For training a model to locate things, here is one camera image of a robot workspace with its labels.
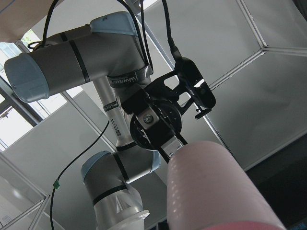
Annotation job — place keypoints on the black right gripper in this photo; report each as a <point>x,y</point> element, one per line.
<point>155,123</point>

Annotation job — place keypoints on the pink plastic cup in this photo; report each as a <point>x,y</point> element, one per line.
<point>208,190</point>

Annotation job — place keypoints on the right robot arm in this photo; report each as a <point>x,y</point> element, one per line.
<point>44,152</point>

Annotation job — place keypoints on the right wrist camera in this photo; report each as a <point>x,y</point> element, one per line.
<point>188,76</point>

